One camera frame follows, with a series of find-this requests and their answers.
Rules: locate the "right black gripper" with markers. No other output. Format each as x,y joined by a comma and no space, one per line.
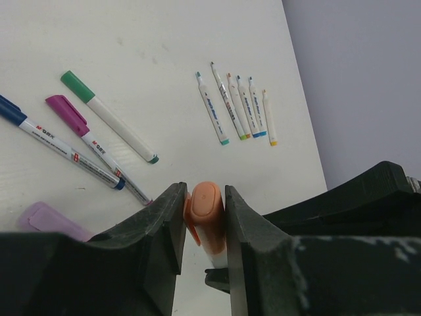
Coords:
382,201

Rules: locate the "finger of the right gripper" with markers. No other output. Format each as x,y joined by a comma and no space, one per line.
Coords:
218,279

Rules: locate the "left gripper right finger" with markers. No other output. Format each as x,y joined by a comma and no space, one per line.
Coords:
273,273

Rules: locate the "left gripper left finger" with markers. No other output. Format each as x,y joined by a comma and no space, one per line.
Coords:
129,269

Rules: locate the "orange cap highlighter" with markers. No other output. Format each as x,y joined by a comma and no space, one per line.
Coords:
204,216

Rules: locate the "yellow cap pen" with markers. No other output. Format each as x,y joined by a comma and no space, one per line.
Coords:
271,130

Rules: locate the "teal cap pen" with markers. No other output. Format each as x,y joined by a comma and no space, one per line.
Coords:
222,137

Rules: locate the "light blue cap pen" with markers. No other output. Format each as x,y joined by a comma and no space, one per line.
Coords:
248,108

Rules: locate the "orange cap pen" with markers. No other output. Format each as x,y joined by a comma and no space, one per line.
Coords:
236,99

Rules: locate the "lime green cap pen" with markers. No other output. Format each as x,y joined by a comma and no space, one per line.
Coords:
230,108

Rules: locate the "green cap marker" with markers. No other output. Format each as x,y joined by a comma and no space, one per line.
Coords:
72,82

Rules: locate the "pink highlighter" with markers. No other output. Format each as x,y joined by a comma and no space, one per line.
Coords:
40,217

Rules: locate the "magenta cap marker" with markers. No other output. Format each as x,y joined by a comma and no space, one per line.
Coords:
78,124

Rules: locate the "blue cap marker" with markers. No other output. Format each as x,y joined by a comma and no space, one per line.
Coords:
14,115

